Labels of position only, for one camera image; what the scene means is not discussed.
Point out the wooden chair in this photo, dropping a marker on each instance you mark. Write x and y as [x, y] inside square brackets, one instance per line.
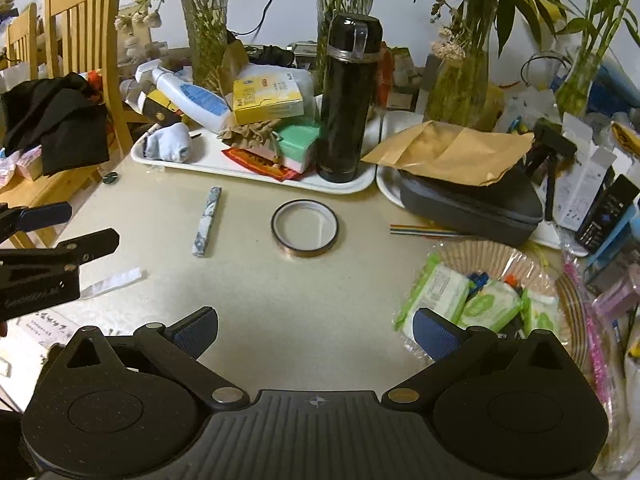
[22, 35]
[85, 20]

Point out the black folded tripod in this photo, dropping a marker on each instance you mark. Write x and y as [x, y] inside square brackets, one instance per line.
[552, 145]

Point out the dark grey zip case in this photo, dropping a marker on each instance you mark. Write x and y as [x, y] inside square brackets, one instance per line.
[470, 207]

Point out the brown paper envelope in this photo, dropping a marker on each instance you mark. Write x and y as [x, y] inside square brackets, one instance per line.
[450, 152]

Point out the white product box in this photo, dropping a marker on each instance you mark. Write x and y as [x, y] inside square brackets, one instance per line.
[582, 185]

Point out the black thermos bottle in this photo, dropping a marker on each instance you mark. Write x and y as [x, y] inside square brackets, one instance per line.
[345, 110]

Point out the white plastic bag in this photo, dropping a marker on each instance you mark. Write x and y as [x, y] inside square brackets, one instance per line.
[9, 165]

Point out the small red object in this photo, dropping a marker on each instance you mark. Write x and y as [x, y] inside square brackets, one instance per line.
[95, 78]

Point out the black cloth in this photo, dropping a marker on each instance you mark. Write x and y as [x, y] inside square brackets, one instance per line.
[55, 120]

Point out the red envelope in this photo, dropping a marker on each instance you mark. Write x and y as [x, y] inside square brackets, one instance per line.
[250, 165]

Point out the green white box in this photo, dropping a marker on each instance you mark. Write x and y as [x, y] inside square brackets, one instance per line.
[300, 147]

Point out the white plastic tray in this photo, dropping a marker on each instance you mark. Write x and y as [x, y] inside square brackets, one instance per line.
[387, 180]
[210, 162]

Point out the brown paper bag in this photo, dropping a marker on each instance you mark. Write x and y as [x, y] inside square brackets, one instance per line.
[234, 65]

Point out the green white wet wipes packet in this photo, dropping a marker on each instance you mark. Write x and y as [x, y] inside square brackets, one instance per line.
[490, 305]
[435, 290]
[540, 312]

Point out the blue product box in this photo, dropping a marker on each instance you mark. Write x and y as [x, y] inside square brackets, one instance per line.
[617, 255]

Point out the white lotion bottle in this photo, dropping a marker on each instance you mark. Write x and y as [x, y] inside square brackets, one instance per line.
[195, 95]

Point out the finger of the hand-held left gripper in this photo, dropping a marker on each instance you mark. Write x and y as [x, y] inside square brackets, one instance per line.
[45, 214]
[90, 242]

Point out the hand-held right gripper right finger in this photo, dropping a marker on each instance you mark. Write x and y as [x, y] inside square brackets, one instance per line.
[435, 335]

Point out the white ribbon strip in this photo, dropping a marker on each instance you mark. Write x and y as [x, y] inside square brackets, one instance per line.
[112, 281]

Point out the pink glitter strip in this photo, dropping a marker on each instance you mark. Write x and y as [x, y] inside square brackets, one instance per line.
[592, 340]

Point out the marble patterned bar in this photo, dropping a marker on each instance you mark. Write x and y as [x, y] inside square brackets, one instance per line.
[207, 220]

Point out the black box with gold emblem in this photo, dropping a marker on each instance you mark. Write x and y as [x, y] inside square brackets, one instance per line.
[157, 110]

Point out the black product box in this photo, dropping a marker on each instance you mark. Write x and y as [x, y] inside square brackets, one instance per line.
[607, 215]

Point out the yellow cardboard box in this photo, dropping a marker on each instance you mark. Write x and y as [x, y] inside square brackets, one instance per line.
[267, 97]

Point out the pale pink packet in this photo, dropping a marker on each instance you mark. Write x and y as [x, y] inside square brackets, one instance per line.
[617, 297]

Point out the pink box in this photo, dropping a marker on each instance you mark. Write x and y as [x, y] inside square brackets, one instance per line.
[30, 162]

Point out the printed calendar card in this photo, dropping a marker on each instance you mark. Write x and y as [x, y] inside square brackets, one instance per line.
[35, 330]

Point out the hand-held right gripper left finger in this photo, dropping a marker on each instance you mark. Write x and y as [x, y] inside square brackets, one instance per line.
[197, 332]

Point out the small black round disc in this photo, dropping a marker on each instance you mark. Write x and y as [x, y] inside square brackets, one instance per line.
[110, 178]

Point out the white sock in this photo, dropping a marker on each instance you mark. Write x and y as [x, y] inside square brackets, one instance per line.
[167, 144]

